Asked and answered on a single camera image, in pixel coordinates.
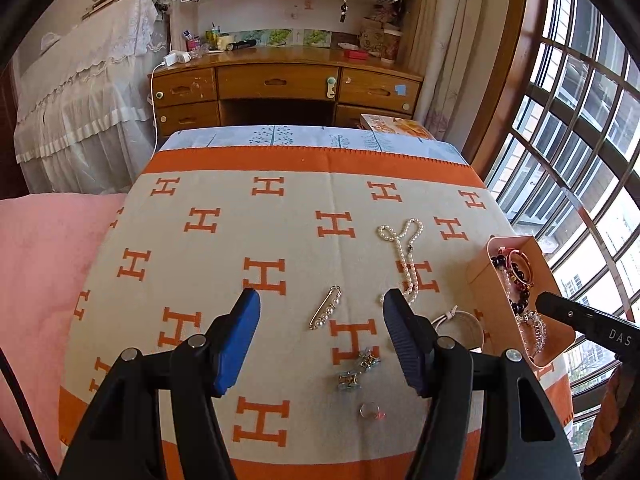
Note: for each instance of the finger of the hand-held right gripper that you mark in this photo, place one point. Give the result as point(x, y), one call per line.
point(575, 316)

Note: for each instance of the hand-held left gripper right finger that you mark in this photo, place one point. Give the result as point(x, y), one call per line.
point(404, 345)

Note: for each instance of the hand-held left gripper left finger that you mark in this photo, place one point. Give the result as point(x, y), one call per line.
point(240, 340)

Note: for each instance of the rhinestone hair clip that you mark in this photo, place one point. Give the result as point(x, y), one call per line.
point(350, 380)
point(368, 360)

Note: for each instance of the pale pink wristwatch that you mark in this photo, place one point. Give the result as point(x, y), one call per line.
point(472, 330)

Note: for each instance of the pearl brooch pin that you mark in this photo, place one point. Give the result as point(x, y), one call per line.
point(325, 310)

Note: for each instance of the pink jewelry tray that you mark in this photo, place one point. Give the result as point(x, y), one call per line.
point(482, 280)

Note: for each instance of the person's right forearm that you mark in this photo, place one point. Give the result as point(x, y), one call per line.
point(605, 410)

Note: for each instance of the orange letter-print blanket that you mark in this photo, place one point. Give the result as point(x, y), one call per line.
point(280, 240)

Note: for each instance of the metal window grille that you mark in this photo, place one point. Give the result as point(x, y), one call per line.
point(575, 135)

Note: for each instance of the pink fleece blanket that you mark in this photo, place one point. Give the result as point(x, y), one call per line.
point(45, 270)

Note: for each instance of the orange book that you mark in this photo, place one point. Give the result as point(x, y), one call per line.
point(400, 127)

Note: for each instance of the wooden desk drawer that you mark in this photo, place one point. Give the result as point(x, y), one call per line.
point(277, 82)
point(187, 119)
point(185, 87)
point(355, 114)
point(380, 91)

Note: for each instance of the green drawer safety lock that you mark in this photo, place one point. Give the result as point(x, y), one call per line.
point(330, 87)

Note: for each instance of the wooden desk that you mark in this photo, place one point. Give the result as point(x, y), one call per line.
point(280, 57)

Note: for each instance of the white charger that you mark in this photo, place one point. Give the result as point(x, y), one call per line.
point(175, 58)

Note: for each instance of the pale floral curtain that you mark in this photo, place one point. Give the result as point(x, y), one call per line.
point(450, 50)

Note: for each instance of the small red box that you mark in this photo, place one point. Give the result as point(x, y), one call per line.
point(356, 55)

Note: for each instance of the black flashlight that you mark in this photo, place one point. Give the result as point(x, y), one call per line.
point(242, 45)

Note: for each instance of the white lace-covered piano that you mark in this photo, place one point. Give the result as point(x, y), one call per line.
point(90, 85)

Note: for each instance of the pink pen holder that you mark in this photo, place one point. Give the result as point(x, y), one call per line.
point(193, 44)

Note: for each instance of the red and white cup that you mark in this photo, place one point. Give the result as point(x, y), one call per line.
point(391, 45)

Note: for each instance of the floral canister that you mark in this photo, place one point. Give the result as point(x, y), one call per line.
point(371, 42)

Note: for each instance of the green picture strip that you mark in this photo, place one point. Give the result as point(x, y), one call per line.
point(280, 37)

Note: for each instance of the wooden window frame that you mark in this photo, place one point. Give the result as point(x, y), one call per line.
point(510, 70)

